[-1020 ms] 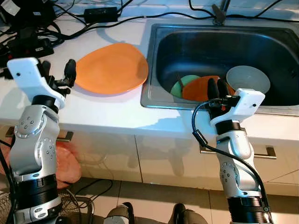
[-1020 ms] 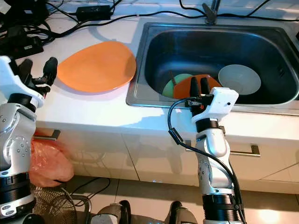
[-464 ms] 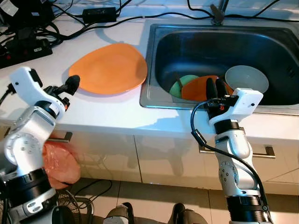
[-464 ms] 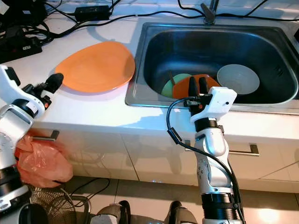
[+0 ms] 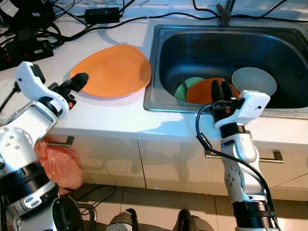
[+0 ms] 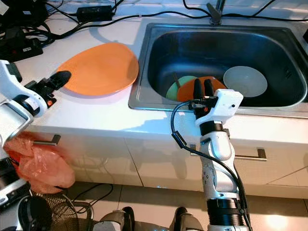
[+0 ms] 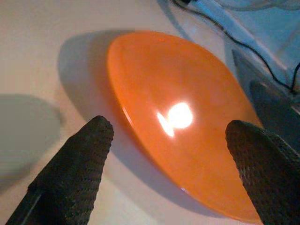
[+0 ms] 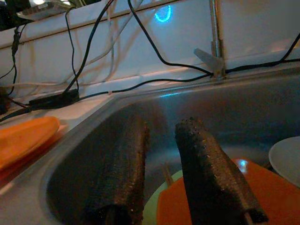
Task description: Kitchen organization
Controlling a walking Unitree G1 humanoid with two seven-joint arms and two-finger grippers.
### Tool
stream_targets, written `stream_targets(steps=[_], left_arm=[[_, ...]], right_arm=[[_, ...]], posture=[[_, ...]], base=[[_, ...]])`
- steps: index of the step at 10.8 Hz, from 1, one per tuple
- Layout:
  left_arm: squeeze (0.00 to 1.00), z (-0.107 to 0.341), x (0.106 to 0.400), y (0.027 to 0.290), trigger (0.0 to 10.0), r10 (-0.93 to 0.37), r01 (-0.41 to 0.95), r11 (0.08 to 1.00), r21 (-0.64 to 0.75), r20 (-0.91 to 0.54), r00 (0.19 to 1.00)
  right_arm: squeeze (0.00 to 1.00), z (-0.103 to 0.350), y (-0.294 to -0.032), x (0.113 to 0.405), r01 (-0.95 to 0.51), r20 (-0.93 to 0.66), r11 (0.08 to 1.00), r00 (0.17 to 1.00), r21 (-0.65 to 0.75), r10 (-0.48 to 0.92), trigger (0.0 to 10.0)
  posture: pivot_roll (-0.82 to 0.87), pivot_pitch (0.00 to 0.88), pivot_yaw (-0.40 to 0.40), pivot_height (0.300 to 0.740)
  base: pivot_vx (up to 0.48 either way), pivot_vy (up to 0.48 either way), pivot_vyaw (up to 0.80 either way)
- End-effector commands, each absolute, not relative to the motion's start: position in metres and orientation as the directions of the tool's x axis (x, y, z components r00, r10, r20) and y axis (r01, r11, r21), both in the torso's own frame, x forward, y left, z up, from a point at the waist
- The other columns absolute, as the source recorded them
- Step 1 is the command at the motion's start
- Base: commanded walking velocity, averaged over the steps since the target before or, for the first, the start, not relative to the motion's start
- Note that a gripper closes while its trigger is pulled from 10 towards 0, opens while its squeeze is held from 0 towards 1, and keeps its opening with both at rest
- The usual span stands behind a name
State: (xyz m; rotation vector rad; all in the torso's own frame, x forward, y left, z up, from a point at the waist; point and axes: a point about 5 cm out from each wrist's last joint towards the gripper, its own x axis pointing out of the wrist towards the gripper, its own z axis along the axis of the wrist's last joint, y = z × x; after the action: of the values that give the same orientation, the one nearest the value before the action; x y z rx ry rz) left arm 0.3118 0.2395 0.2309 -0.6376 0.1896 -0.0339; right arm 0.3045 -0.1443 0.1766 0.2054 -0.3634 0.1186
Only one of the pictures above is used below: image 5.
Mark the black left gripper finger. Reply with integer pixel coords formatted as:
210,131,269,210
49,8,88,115
67,73,89,93

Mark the orange bowl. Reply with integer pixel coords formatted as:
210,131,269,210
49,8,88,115
186,77,240,105

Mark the white kitchen cabinet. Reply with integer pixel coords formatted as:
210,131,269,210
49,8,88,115
46,123,308,200

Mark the green plate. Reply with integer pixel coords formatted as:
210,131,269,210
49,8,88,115
174,76,207,102

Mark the grey bowl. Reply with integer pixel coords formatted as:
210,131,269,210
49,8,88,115
231,66,278,97

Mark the orange plate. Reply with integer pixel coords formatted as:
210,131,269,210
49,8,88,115
70,44,152,98

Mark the stainless steel sink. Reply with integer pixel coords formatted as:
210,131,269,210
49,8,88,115
143,24,308,116

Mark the black power strip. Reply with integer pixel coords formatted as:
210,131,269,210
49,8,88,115
0,38,54,70

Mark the red plastic bag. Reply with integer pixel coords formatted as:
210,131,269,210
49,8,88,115
34,140,85,191

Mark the black power adapter brick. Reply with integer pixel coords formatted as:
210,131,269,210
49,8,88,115
84,6,121,24

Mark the dark metal faucet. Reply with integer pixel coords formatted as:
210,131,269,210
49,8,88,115
217,0,236,26

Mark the robot right leg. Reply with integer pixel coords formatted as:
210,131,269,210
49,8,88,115
173,209,215,231

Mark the robot leg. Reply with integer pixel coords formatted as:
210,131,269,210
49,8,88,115
173,209,215,231
107,208,140,231

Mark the robot left leg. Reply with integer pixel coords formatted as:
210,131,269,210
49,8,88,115
107,208,140,231

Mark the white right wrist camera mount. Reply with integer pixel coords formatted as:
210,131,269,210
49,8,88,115
214,90,271,128

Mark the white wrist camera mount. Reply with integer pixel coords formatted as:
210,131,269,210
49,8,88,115
14,62,70,116
214,90,271,128

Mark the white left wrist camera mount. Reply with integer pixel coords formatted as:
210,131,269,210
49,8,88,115
14,62,70,116

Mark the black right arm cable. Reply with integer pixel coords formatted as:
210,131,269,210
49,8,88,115
195,101,277,217

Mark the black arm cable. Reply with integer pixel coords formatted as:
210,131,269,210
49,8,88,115
0,83,20,114
195,101,277,217

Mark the short metal cabinet handle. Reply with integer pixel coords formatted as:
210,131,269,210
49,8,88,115
46,136,75,147

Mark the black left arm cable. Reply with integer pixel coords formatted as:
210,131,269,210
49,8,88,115
0,83,20,114

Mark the black floor cable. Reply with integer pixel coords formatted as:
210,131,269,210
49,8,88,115
77,184,116,203

